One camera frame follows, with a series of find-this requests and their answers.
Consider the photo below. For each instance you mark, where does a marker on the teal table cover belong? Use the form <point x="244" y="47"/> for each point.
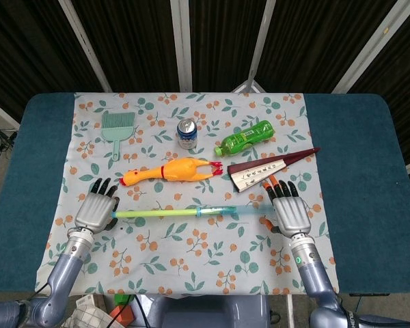
<point x="362" y="205"/>

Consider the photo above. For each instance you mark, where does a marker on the green hand brush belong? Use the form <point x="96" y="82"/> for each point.
<point x="118" y="128"/>

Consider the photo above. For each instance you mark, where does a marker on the blue drink can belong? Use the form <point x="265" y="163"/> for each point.
<point x="187" y="135"/>

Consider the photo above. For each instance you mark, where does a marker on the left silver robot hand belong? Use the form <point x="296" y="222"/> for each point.
<point x="95" y="212"/>

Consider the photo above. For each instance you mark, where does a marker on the orange block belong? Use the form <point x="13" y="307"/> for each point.
<point x="121" y="314"/>

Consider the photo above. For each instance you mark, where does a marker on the floral fruit print tablecloth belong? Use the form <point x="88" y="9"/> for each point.
<point x="191" y="259"/>

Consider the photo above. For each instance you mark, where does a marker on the maroon folding paper fan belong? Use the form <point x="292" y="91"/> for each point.
<point x="256" y="171"/>

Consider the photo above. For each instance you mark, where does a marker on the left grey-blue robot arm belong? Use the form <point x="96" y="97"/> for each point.
<point x="65" y="273"/>

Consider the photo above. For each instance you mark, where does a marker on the green block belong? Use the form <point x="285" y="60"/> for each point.
<point x="121" y="300"/>

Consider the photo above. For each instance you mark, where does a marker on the yellow rubber chicken toy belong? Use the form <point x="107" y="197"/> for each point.
<point x="177" y="169"/>

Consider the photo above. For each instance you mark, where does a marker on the green plastic drink bottle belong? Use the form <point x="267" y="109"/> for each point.
<point x="246" y="138"/>

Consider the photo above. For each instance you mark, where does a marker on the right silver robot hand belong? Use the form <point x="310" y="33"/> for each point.
<point x="290" y="213"/>

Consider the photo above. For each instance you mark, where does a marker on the grey-blue robot torso base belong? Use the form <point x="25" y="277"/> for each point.
<point x="208" y="312"/>

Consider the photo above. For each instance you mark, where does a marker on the white checkered cloth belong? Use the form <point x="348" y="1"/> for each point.
<point x="89" y="316"/>

